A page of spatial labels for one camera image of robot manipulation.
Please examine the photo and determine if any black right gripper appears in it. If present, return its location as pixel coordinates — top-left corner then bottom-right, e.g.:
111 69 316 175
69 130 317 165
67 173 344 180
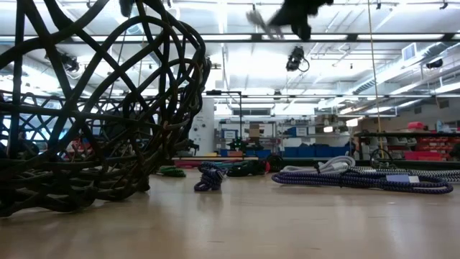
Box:
246 0 335 41

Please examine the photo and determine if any blue pen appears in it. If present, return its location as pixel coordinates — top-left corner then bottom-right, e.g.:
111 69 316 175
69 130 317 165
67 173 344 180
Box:
215 160 252 167

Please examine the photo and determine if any black cable with red tie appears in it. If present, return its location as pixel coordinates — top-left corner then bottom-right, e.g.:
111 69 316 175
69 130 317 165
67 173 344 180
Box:
225 159 271 178

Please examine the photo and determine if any white cable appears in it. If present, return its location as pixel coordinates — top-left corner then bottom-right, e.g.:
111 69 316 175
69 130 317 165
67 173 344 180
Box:
281 155 357 174

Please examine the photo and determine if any short blue braided cable bundle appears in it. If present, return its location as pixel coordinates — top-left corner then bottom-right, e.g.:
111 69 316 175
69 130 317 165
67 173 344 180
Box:
193 161 228 193

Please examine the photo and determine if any green braided cable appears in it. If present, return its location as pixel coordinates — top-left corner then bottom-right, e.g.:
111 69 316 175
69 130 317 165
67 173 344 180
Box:
157 165 188 178

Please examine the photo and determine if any black cable with silver plug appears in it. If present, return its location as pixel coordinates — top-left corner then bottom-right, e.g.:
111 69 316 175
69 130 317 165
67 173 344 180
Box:
369 147 395 169

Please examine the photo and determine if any black-white braided cable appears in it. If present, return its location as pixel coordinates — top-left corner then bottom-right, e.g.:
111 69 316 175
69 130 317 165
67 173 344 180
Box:
346 165 460 183

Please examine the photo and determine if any dark brown woven wicker basket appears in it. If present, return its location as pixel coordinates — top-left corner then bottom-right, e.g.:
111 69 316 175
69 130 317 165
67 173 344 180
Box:
0 0 213 219

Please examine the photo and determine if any metal storage shelving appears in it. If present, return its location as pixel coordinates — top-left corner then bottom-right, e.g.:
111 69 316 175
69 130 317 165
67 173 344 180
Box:
214 114 355 159

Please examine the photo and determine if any white cabinet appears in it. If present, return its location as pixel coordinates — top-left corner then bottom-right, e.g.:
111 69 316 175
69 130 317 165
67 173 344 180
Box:
188 97 216 157

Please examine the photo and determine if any row of blue bins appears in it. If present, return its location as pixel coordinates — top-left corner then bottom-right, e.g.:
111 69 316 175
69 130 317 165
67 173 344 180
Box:
282 143 351 158

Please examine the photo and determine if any black shelf with red bins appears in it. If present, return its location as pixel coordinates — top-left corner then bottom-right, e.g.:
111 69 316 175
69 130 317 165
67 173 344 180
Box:
354 121 460 162

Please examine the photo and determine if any black ceiling camera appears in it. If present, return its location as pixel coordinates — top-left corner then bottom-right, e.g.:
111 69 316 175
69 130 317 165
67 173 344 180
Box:
285 45 311 73
59 52 81 73

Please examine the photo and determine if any yellow hanging power cord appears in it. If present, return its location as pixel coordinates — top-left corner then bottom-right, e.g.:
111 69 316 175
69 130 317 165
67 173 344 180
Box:
366 0 385 159

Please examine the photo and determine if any black coiled cable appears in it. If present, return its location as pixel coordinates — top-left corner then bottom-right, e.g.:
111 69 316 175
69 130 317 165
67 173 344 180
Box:
267 154 285 173

